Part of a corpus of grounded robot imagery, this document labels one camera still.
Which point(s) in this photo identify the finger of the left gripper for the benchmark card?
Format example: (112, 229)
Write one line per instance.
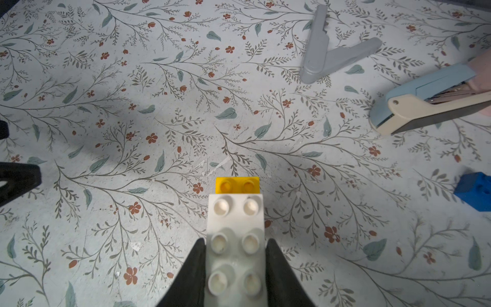
(20, 179)

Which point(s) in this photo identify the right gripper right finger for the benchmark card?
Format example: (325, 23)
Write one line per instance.
(283, 287)

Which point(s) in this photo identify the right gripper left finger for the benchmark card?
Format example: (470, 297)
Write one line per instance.
(188, 288)

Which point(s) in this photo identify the white lego brick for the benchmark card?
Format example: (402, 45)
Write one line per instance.
(235, 251)

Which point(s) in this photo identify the yellow long lego brick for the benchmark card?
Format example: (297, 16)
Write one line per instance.
(237, 185)

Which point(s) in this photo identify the small blue lego brick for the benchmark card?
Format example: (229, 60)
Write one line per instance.
(474, 189)

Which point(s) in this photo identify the floral table mat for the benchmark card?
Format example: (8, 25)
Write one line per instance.
(132, 109)

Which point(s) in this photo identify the pink pen cup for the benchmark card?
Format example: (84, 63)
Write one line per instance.
(480, 83)

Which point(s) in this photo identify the grey V-shaped bracket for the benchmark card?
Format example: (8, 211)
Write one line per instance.
(318, 61)

